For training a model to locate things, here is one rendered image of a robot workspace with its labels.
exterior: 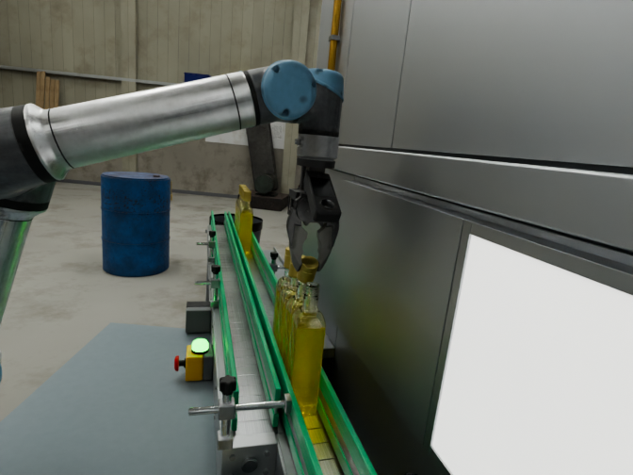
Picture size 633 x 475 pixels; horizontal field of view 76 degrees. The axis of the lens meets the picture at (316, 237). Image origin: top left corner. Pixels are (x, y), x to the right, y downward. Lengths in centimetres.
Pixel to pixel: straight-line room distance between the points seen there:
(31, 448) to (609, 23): 113
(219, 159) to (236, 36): 262
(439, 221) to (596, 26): 27
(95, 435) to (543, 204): 94
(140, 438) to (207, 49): 913
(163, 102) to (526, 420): 55
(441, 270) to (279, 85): 33
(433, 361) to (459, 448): 11
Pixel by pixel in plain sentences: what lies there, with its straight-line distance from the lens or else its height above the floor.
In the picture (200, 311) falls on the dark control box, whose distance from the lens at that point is 139.
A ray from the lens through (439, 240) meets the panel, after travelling 59.
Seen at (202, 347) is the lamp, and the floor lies 85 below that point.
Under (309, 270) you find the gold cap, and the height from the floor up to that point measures 116.
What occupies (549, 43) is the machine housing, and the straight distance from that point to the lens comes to 54.
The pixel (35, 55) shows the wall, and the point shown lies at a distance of 1113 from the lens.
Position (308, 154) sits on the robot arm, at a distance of 73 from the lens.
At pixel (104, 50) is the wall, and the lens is 1046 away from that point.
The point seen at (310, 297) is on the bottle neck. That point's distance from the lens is 75.
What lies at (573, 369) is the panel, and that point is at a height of 122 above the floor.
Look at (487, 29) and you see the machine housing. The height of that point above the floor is 156.
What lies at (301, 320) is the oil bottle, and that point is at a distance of 75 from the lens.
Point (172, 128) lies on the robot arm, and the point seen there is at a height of 140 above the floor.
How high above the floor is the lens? 139
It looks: 13 degrees down
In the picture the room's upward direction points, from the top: 6 degrees clockwise
